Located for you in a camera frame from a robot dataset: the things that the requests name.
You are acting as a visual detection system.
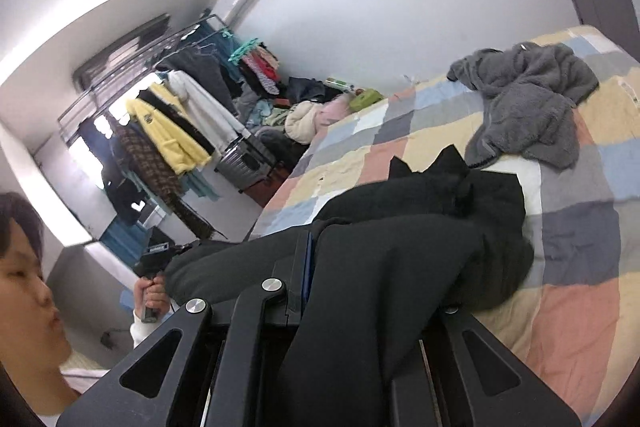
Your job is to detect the white hooded coat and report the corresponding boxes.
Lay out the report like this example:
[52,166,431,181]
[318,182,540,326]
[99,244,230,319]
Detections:
[167,69,252,155]

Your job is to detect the black puffer jacket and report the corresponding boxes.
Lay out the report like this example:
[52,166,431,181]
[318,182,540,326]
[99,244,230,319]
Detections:
[165,144,536,427]

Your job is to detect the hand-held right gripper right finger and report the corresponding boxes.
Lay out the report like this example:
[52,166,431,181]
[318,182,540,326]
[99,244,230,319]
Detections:
[390,304,583,427]

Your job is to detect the green round hanger with clothes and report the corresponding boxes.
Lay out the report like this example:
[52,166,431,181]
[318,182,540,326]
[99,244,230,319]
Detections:
[229,38,282,96]

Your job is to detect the grey fleece jacket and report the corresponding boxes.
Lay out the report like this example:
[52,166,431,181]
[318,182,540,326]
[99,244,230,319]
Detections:
[446,43,600,170]

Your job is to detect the person's left forearm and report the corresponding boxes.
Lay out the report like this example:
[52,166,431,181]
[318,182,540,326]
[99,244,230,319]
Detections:
[130,307,175,350]

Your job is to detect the dark grey hanging garment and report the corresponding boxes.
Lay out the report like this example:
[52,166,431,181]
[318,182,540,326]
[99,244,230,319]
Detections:
[157,42,241,112]

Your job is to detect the black chair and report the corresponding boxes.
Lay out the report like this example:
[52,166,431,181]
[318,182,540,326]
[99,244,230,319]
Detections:
[257,129,307,174]

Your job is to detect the pink cushion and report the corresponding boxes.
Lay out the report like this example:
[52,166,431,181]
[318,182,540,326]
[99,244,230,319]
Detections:
[312,97,354,130]

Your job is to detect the person's white top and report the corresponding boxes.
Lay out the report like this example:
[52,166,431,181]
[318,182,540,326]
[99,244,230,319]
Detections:
[37,351,110,427]

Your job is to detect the dark crumpled jacket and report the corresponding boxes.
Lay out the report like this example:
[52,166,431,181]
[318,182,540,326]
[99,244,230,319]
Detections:
[285,77,331,106]

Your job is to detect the silver suitcase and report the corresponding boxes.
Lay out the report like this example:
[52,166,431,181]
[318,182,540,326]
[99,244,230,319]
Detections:
[215,139,281,194]

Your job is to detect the person's left hand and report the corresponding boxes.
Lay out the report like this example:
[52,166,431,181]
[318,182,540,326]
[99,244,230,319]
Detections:
[132,279,169,313]

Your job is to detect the black top with white mark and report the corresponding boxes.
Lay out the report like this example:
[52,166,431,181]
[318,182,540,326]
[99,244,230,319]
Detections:
[102,157,147,226]

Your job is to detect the teal hanging garment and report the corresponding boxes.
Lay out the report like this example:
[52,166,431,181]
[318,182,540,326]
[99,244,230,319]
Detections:
[182,169,221,202]

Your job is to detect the brown patterned garment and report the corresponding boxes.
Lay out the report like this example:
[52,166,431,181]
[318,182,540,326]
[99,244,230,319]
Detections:
[117,124,228,240]

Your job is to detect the black hanging garment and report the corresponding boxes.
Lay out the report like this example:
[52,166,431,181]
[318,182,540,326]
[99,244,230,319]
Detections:
[137,88,216,154]

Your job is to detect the light blue clothes pile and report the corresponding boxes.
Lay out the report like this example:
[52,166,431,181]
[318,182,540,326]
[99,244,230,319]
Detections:
[245,99,286,128]

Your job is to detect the bed with patchwork blanket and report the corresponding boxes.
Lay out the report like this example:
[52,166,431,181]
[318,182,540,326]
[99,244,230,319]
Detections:
[247,25,640,427]

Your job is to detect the person's head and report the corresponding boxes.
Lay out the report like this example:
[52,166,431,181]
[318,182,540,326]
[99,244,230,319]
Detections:
[0,192,76,408]

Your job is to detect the yellow fluffy coat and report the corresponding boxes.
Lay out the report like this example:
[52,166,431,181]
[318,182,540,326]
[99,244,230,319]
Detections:
[125,84,214,175]

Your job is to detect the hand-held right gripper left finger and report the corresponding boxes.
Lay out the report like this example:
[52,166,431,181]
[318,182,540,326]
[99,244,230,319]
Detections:
[56,229,316,427]

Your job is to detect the metal clothes rack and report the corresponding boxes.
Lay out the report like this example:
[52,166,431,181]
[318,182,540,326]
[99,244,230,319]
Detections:
[57,12,251,158]

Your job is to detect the cream fluffy garment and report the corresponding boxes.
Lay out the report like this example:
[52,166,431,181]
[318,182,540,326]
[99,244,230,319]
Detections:
[284,101,331,146]

